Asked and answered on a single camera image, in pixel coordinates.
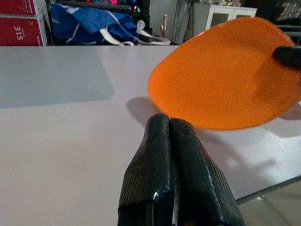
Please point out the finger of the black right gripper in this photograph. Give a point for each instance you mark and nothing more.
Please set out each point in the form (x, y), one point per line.
(289, 56)

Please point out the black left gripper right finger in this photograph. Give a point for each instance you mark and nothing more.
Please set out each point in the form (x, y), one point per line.
(197, 183)

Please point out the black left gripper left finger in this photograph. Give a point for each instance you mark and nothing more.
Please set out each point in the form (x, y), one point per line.
(150, 169)

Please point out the orange plastic plate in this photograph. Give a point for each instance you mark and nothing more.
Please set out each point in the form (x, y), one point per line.
(211, 82)

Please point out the white glass-door cabinet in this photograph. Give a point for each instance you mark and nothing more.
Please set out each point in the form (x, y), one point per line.
(225, 11)

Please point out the grey hanging garment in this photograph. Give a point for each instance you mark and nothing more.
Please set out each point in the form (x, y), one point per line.
(183, 21)

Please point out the brown wooden stand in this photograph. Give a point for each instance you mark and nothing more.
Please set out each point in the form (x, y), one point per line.
(165, 23)

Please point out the round white dial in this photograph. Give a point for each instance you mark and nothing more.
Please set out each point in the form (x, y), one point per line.
(141, 24)

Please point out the black shelf unit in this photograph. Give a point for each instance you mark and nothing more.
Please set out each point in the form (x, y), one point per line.
(144, 11)

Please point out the red box printed 315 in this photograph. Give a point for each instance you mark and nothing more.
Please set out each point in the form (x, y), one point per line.
(18, 31)

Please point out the red cardboard box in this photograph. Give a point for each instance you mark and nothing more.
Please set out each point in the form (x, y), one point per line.
(16, 5)

